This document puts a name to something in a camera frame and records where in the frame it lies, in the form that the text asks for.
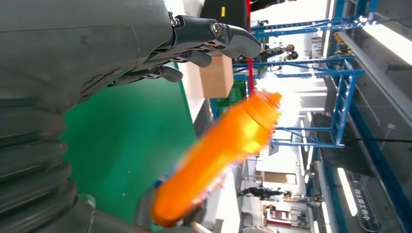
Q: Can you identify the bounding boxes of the orange bottle with clear cap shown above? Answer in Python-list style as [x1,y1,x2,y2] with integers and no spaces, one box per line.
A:
[150,91,283,228]

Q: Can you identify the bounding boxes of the green table mat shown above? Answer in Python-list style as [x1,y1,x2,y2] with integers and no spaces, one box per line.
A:
[59,63,198,224]

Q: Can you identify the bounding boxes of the white table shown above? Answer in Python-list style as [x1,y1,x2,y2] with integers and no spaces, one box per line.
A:
[164,0,206,124]

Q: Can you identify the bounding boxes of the brown cardboard box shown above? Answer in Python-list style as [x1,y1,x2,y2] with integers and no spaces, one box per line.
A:
[199,53,235,99]

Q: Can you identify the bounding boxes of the black case with yellow tag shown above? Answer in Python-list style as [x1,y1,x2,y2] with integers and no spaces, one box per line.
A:
[200,0,251,30]

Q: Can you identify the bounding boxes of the green plastic crate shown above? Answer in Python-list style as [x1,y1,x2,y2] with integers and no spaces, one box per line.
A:
[215,80,248,108]

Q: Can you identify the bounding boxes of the red pole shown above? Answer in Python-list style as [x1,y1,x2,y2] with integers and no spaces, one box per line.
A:
[245,0,256,97]

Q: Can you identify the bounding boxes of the person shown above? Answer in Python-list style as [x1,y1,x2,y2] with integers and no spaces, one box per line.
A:
[238,185,292,200]
[254,43,300,63]

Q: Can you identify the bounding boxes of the tall blue steel rack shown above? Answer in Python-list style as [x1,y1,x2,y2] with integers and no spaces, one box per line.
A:
[231,0,379,149]

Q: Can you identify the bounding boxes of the ceiling light strip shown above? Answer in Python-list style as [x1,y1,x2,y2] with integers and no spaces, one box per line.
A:
[363,22,412,67]
[337,167,359,217]

